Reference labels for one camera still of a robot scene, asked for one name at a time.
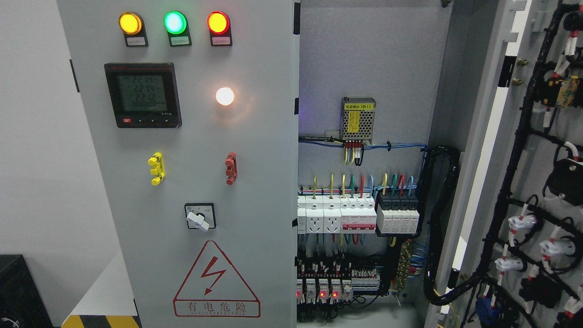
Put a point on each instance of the black digital power meter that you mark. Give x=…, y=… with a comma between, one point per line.
x=144, y=95

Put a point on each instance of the red indicator light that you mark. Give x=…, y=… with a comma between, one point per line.
x=220, y=29

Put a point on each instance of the metal mesh power supply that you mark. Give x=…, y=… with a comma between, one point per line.
x=357, y=118

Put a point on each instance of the white glowing indicator light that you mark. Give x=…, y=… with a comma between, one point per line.
x=225, y=96

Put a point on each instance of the white socket breaker row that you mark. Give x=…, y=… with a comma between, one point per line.
x=336, y=214

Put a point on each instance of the yellow terminal connector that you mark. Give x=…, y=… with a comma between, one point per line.
x=157, y=168

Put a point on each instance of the black box on floor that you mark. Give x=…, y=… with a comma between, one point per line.
x=20, y=303

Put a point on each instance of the black relay terminal row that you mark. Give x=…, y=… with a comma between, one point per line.
x=322, y=280

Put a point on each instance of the yellow indicator light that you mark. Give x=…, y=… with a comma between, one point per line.
x=133, y=29

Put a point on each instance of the black white surge protector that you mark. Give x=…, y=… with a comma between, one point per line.
x=396, y=214

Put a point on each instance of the red terminal connector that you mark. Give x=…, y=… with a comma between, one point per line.
x=231, y=168

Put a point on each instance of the green indicator light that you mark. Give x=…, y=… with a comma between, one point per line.
x=177, y=28

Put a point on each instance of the red electric hazard sticker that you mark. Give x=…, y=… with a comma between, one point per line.
x=214, y=287

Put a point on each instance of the grey cabinet door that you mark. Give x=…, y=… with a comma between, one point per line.
x=505, y=212
x=254, y=216

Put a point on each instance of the white rotary selector switch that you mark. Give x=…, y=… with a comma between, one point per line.
x=200, y=216

